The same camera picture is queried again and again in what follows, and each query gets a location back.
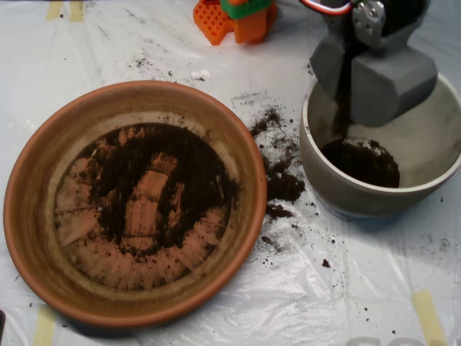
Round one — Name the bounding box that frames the clear plastic cover sheet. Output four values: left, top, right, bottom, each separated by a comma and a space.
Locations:
0, 0, 461, 346

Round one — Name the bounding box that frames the white ceramic pot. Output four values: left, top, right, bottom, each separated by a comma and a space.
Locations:
299, 71, 461, 221

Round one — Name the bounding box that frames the terracotta clay bowl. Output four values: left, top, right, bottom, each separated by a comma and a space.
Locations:
3, 79, 268, 329

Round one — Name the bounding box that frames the spilled dark soil patch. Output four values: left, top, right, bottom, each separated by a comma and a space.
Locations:
248, 104, 307, 221

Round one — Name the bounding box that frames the dark soil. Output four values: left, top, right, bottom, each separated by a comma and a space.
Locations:
319, 136, 400, 189
86, 124, 242, 259

